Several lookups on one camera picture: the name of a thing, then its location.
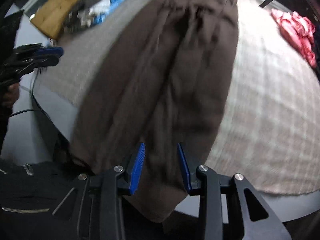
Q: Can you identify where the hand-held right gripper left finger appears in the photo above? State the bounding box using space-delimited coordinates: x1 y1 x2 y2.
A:
52 142 146 240

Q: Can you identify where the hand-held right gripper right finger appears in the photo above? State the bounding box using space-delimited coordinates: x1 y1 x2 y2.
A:
176 142 292 240

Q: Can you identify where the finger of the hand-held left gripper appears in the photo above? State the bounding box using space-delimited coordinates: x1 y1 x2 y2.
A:
22 55 61 68
32 46 64 57

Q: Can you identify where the brown garment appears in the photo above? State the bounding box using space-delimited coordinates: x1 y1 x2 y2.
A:
71 0 239 223

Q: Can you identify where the person's left hand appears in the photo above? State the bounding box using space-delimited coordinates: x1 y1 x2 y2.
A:
4 82 20 108

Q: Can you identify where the beige folded garment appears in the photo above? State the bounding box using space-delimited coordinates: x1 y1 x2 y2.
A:
64 10 88 32

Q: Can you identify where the pine plank panel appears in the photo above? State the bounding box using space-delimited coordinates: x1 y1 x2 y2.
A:
31 0 87 39

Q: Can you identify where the white folded garment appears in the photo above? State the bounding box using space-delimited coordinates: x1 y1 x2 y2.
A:
82 0 113 18

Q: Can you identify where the checked beige blanket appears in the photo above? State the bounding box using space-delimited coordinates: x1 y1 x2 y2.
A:
32 0 320 195

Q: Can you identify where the pink garment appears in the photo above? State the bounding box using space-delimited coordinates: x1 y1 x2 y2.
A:
271 8 318 68

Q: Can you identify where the thin black cable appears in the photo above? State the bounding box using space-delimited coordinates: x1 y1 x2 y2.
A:
9 69 78 140

